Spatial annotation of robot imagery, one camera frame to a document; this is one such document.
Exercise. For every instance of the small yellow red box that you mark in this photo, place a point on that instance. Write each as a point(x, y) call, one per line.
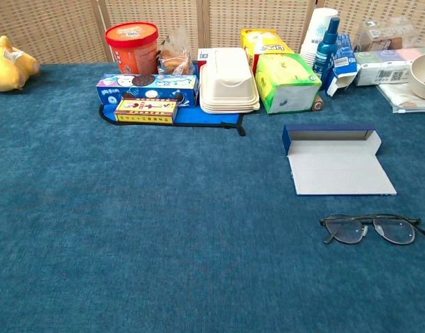
point(146, 111)

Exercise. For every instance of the yellow snack box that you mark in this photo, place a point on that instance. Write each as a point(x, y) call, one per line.
point(264, 41)

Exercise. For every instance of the blue cookie box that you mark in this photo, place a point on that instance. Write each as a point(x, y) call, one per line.
point(163, 86)

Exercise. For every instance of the red snack tub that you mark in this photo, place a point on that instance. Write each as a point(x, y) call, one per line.
point(132, 45)

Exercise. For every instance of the clear zip bag white cloth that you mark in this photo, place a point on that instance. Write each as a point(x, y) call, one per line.
point(396, 98)

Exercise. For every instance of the blue spray bottle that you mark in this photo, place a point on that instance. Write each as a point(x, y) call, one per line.
point(324, 52)

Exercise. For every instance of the green tissue pack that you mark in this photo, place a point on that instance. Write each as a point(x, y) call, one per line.
point(285, 76)

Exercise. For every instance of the clear package brown pad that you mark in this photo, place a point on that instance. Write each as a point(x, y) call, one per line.
point(409, 34)

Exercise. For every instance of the yellow plush toy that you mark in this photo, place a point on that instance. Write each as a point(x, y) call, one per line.
point(7, 69)

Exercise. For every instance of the clear bag brown sweets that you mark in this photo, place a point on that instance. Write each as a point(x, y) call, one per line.
point(378, 44)

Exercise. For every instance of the rattan folding screen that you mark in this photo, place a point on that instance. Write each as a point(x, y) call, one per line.
point(59, 27)

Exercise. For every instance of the blue folding glasses case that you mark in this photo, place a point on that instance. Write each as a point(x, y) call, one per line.
point(337, 170)

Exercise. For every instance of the brown wooden stick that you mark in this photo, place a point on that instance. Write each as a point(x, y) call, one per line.
point(318, 104)

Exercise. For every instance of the wire-frame eyeglasses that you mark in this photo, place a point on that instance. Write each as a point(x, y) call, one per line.
point(344, 230)

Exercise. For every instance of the blue white carton box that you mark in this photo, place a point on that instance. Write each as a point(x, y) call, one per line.
point(344, 59)

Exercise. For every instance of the stack of white paper cups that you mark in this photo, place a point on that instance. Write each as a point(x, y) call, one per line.
point(316, 31)

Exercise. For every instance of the blue table carpet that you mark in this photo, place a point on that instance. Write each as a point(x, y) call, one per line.
point(129, 208)

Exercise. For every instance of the clear bag of pastries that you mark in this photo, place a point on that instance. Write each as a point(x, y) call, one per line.
point(174, 62)

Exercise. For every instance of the small white red box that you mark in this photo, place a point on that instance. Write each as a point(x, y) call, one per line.
point(203, 57)

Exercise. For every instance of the beige bowl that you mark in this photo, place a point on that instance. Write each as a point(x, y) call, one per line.
point(420, 76)

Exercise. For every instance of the beige clamshell food container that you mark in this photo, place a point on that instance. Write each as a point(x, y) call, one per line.
point(229, 79)

